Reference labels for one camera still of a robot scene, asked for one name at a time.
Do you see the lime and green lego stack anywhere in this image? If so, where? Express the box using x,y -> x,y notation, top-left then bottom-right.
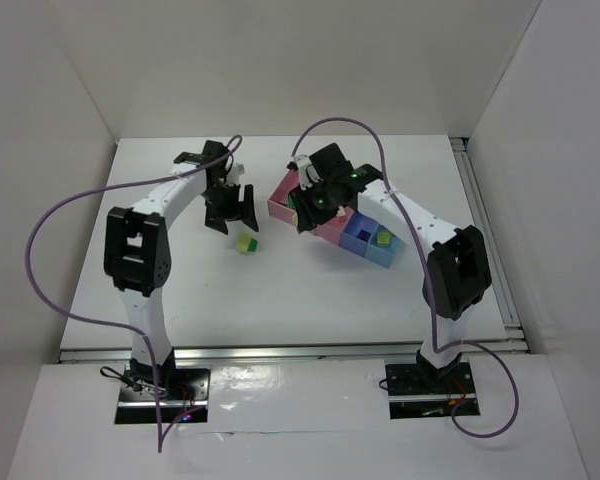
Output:
235,233 -> 258,254

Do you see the dark blue lego brick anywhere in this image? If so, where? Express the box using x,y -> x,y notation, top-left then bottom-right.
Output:
356,229 -> 372,243

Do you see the lime green square lego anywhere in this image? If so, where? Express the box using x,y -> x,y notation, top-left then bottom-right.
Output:
376,230 -> 392,248

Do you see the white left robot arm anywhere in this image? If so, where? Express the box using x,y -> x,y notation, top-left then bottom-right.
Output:
104,136 -> 259,389

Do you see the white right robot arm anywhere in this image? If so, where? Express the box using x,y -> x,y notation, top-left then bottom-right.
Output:
288,143 -> 492,385

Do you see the pink plastic container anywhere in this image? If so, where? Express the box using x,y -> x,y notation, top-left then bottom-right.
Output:
267,171 -> 353,245

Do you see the blue plastic container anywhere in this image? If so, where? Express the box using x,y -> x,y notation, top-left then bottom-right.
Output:
339,212 -> 404,269

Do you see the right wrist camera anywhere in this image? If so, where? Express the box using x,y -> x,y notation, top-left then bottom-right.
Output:
287,155 -> 321,190

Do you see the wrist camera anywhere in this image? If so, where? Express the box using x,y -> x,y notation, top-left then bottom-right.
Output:
225,163 -> 245,185
287,155 -> 321,190

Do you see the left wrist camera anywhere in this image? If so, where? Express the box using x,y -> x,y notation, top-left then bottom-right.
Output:
225,163 -> 245,185

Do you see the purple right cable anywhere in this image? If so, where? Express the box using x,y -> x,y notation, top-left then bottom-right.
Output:
289,117 -> 521,439

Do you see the purple cable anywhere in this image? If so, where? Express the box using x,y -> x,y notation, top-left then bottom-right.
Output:
289,117 -> 521,439
24,133 -> 244,454

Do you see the aluminium front rail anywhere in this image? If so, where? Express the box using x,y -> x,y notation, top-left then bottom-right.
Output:
57,342 -> 446,365

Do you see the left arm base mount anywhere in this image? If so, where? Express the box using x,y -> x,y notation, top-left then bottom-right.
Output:
100,366 -> 211,425

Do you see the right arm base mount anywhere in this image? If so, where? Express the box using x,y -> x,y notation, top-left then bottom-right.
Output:
378,353 -> 480,420

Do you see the aluminium side rail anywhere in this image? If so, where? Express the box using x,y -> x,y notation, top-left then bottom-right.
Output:
449,137 -> 529,354

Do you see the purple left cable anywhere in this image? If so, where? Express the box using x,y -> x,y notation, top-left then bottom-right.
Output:
24,133 -> 244,454

